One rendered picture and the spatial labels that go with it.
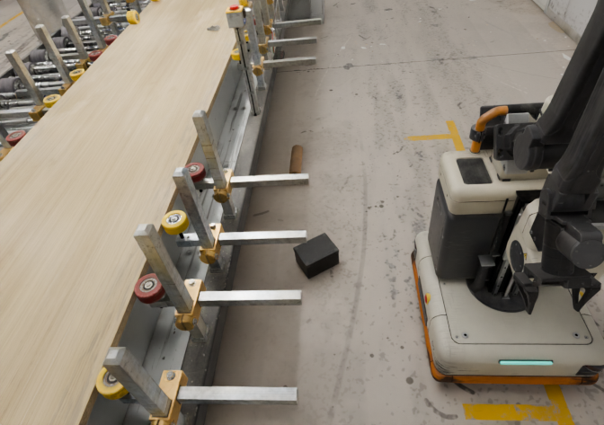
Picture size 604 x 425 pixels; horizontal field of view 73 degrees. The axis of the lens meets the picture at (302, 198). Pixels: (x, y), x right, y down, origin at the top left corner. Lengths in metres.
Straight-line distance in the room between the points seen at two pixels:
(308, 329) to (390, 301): 0.43
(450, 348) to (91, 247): 1.31
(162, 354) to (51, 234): 0.53
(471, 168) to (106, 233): 1.26
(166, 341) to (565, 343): 1.42
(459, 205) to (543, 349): 0.64
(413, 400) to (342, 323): 0.45
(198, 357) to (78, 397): 0.33
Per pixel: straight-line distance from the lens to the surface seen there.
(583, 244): 0.86
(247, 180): 1.50
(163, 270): 1.04
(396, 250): 2.33
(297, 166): 2.76
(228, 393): 1.09
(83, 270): 1.36
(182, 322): 1.17
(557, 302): 1.96
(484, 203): 1.54
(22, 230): 1.63
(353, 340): 2.02
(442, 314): 1.80
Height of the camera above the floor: 1.79
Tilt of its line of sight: 43 degrees down
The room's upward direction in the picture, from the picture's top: 8 degrees counter-clockwise
